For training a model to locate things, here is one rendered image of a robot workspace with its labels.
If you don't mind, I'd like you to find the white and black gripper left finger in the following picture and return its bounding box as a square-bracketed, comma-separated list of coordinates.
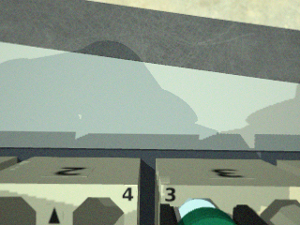
[159, 203, 178, 225]

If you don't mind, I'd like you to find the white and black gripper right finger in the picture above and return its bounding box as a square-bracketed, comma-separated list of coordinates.
[232, 204, 268, 225]

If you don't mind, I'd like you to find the cream bucket adapter with holes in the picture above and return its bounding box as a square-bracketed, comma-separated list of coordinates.
[0, 157, 17, 171]
[0, 157, 141, 225]
[155, 158, 300, 225]
[277, 159, 300, 176]

